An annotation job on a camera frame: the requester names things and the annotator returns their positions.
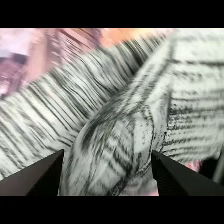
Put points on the black and white striped shirt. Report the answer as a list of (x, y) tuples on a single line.
[(116, 133)]

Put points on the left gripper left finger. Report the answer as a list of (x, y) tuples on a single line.
[(36, 180)]

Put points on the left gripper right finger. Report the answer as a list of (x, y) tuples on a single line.
[(183, 180)]

